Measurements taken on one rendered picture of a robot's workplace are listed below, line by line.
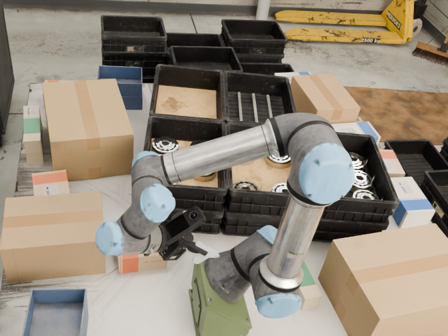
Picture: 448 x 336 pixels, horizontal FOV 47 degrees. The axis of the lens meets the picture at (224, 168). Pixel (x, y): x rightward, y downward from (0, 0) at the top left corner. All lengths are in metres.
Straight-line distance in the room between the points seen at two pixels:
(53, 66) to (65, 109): 2.10
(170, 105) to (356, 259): 1.06
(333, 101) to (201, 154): 1.33
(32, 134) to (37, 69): 2.07
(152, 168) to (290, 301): 0.48
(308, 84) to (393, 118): 1.73
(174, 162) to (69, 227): 0.58
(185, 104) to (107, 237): 1.21
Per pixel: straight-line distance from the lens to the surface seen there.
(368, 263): 1.68
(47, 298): 1.60
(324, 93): 2.49
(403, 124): 4.15
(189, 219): 1.28
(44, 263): 1.71
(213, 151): 1.19
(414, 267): 1.74
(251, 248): 1.45
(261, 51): 3.52
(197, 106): 2.28
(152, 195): 1.11
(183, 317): 1.67
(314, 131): 1.13
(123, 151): 2.02
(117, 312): 1.67
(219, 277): 1.49
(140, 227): 1.14
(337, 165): 1.07
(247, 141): 1.19
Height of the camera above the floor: 2.09
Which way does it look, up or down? 40 degrees down
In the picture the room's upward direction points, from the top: 9 degrees clockwise
